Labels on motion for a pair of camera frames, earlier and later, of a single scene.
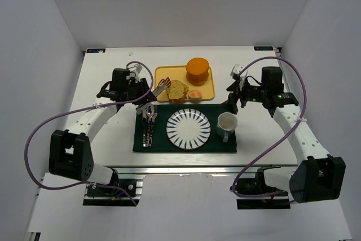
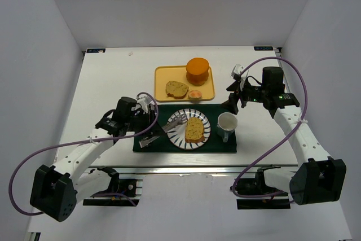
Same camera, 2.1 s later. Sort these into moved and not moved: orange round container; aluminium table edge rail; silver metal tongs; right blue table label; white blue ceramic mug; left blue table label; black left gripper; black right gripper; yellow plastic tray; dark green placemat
Moved: silver metal tongs; black left gripper
Not moved: left blue table label; right blue table label; white blue ceramic mug; dark green placemat; black right gripper; orange round container; yellow plastic tray; aluminium table edge rail
